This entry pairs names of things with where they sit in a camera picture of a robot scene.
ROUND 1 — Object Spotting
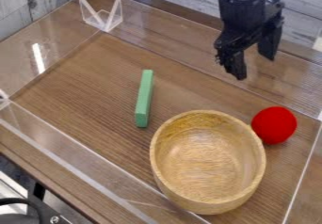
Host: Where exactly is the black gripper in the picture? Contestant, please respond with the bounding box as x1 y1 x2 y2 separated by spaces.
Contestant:
214 0 284 81

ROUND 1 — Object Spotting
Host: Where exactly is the red plush strawberry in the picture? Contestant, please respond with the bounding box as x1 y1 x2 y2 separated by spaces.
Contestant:
250 106 298 145

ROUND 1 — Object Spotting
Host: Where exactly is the green rectangular block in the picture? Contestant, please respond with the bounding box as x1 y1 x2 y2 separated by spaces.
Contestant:
135 70 154 128

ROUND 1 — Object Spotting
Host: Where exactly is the wooden oval bowl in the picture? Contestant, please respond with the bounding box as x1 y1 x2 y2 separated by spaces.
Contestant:
150 110 268 216

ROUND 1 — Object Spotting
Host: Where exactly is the clear acrylic corner bracket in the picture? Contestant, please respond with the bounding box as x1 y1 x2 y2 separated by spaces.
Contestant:
78 0 123 33

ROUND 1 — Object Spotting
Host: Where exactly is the black table leg bracket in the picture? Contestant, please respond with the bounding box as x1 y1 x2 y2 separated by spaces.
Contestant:
28 182 74 224

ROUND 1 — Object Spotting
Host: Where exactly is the black cable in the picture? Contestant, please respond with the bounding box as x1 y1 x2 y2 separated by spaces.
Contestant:
0 197 43 224

